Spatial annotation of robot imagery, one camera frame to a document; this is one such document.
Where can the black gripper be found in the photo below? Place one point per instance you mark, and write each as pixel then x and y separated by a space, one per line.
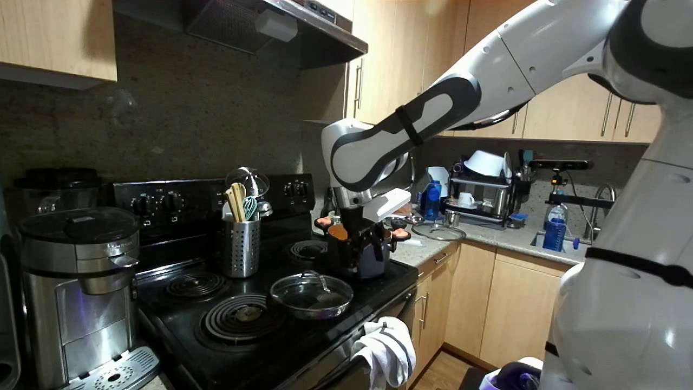
pixel 355 221

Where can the clear glass pot lid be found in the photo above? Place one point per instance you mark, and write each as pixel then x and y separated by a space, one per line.
pixel 312 296

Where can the white kitchen towel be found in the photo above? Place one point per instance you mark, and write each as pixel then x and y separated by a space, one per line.
pixel 386 349

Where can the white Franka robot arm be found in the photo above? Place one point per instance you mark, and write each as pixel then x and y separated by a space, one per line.
pixel 636 288

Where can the flat glass lid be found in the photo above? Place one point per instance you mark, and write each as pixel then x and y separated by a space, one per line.
pixel 437 232

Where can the black electric stove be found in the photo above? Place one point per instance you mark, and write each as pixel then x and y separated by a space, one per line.
pixel 218 339

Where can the pink plastic bag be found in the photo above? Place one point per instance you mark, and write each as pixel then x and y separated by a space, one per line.
pixel 401 211

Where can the blue spray bottle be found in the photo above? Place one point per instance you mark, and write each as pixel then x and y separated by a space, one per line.
pixel 432 197

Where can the white mug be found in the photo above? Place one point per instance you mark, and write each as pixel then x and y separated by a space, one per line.
pixel 467 200

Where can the green kitchen utensil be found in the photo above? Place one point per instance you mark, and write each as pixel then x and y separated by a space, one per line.
pixel 251 209

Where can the perforated metal utensil holder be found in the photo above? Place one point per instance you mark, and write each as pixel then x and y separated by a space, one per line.
pixel 241 250

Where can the wooden lower cabinet row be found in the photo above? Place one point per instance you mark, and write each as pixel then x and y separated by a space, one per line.
pixel 491 304

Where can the wooden cabinet row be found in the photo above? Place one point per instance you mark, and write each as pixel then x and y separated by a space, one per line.
pixel 403 35
pixel 491 304

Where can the metal dish rack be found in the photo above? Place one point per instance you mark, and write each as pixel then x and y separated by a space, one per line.
pixel 491 197

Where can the wooden spatula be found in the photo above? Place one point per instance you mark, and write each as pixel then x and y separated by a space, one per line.
pixel 231 203
pixel 241 197

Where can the metal ladle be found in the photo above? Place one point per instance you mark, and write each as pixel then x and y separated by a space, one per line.
pixel 250 176

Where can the white bowl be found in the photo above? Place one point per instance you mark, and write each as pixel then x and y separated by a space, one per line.
pixel 486 164

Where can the small blue sponge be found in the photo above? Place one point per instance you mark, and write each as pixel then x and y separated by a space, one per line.
pixel 519 218

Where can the blue soap bottle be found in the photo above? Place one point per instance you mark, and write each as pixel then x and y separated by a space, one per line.
pixel 555 230

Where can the wooden upper cabinet row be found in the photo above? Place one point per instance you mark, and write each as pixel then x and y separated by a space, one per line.
pixel 403 35

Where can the metal sink faucet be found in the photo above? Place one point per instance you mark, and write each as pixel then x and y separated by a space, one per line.
pixel 596 212

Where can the dark range hood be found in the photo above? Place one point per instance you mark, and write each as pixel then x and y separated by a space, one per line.
pixel 288 28

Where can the silver coffee maker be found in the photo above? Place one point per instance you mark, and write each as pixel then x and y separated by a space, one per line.
pixel 76 288

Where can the single wooden upper cabinet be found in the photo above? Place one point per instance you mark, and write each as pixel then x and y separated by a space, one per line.
pixel 50 35

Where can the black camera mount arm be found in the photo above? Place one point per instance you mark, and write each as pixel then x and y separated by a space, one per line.
pixel 576 203

